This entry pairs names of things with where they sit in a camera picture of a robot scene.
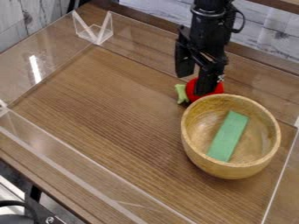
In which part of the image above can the black cable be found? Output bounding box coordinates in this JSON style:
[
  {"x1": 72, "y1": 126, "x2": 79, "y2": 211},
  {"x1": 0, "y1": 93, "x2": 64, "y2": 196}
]
[{"x1": 0, "y1": 198, "x2": 38, "y2": 224}]

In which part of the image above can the clear acrylic tray wall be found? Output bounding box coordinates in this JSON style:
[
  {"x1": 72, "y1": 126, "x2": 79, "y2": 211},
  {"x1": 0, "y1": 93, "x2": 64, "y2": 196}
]
[{"x1": 0, "y1": 4, "x2": 299, "y2": 224}]

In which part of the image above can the green rectangular block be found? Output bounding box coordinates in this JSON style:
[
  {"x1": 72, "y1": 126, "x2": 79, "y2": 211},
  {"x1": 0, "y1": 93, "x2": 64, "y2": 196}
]
[{"x1": 207, "y1": 110, "x2": 249, "y2": 162}]

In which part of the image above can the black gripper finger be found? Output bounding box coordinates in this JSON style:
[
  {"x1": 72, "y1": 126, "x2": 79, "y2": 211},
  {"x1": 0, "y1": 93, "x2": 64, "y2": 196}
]
[
  {"x1": 194, "y1": 63, "x2": 225, "y2": 96},
  {"x1": 175, "y1": 42, "x2": 195, "y2": 78}
]

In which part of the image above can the black table leg bracket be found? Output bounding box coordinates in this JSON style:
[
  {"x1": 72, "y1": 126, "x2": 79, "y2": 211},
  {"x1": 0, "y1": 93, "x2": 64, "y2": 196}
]
[{"x1": 24, "y1": 185, "x2": 67, "y2": 224}]

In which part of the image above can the wooden bowl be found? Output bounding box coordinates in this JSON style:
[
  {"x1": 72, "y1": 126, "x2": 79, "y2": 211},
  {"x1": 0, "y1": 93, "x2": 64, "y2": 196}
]
[{"x1": 182, "y1": 94, "x2": 282, "y2": 179}]

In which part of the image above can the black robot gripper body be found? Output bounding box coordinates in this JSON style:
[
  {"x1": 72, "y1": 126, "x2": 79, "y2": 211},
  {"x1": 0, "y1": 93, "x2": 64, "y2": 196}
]
[{"x1": 177, "y1": 7, "x2": 230, "y2": 65}]

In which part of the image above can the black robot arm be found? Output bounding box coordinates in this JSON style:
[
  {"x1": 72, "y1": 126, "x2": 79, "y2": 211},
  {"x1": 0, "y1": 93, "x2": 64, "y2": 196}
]
[{"x1": 174, "y1": 0, "x2": 246, "y2": 96}]

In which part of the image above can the red plush fruit green stem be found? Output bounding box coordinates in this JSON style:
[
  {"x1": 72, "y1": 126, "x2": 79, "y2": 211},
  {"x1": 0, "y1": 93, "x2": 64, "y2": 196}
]
[{"x1": 174, "y1": 76, "x2": 226, "y2": 105}]

